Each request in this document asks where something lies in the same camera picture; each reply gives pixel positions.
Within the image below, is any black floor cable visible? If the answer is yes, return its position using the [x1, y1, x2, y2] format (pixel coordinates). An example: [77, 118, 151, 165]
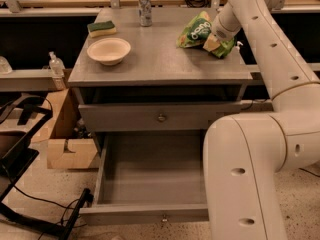
[9, 183, 88, 240]
[299, 167, 320, 179]

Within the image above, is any grey open bottom drawer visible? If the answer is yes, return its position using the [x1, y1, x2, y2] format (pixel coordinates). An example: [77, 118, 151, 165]
[80, 130, 208, 225]

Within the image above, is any cardboard box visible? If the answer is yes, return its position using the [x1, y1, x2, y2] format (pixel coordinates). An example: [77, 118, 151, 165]
[31, 68, 100, 170]

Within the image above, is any black metal stand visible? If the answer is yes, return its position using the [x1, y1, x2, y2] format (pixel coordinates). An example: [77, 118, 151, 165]
[0, 94, 93, 240]

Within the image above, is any white bowl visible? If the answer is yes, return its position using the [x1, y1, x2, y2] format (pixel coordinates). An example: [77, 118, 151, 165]
[87, 38, 131, 66]

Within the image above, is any small white pump bottle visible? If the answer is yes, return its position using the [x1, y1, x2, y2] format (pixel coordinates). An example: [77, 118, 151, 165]
[235, 41, 243, 51]

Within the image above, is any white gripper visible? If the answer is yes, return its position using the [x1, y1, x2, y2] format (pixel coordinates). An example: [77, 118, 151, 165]
[203, 2, 241, 52]

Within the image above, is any silver drink can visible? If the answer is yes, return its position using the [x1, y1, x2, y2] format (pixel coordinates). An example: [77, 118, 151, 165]
[138, 0, 152, 27]

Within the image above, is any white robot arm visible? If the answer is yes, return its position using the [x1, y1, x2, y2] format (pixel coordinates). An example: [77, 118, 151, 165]
[203, 0, 320, 240]

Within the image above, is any grey drawer cabinet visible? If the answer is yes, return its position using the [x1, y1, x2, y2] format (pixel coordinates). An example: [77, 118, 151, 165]
[69, 7, 252, 148]

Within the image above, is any grey middle drawer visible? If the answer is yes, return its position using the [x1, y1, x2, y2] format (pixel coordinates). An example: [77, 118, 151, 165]
[79, 102, 241, 132]

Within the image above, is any clear sanitizer bottle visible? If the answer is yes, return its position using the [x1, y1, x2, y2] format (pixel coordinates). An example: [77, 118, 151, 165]
[49, 51, 66, 90]

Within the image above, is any green yellow sponge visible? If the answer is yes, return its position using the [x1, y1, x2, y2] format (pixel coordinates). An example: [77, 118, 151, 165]
[87, 21, 117, 38]

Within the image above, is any green rice chip bag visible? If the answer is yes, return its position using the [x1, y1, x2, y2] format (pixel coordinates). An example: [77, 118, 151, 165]
[176, 11, 236, 58]

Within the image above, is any black right floor cable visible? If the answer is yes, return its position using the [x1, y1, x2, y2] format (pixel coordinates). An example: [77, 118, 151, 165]
[299, 167, 320, 179]

